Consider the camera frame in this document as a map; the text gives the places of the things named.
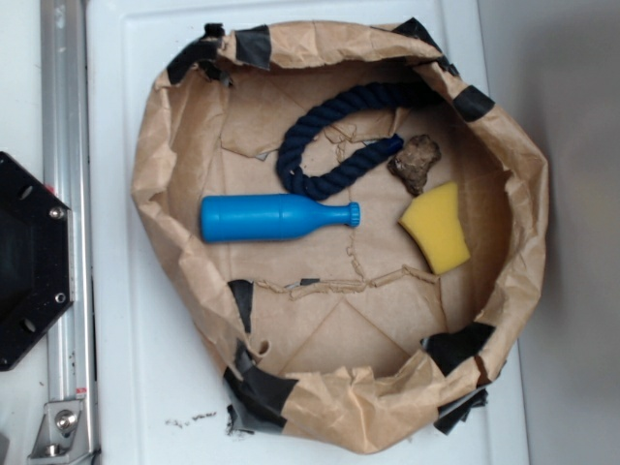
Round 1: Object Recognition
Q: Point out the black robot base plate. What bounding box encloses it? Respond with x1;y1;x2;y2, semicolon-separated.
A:
1;152;73;372

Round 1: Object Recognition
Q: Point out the brown paper bag bin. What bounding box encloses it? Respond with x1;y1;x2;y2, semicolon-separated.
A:
132;20;549;453

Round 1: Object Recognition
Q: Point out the aluminium extrusion rail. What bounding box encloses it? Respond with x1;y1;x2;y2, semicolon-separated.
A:
40;1;102;464

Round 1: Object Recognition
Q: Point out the dark blue rope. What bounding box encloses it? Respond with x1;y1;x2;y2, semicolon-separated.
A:
276;81;445;202

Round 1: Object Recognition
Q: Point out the brown rock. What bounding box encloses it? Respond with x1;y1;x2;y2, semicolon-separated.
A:
387;135;442;197

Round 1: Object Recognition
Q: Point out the blue plastic bottle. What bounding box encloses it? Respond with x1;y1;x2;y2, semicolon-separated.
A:
200;194;361;242

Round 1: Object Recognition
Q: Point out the white tray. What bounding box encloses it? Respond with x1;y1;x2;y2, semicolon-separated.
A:
86;1;529;464

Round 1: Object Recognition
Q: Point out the yellow sponge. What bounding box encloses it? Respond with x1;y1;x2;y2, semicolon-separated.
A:
398;181;471;275

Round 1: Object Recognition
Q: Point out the metal corner bracket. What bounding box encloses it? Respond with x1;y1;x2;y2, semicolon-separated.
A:
27;399;89;464

